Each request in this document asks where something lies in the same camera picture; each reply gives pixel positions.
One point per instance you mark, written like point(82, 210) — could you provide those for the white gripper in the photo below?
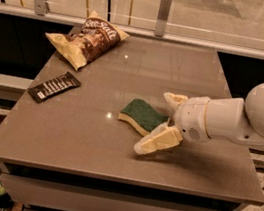
point(191, 118)

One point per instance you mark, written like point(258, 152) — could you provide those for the green and yellow sponge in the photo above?
point(141, 116)

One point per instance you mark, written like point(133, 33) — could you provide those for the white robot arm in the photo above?
point(238, 120)

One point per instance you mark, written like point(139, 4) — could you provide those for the brown chip bag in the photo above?
point(96, 37)

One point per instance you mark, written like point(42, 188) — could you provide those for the grey cabinet drawer front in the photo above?
point(64, 197)

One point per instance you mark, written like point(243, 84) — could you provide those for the dark brown candy bar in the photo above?
point(53, 87)

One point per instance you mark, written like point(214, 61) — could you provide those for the middle metal railing bracket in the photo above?
point(162, 16)

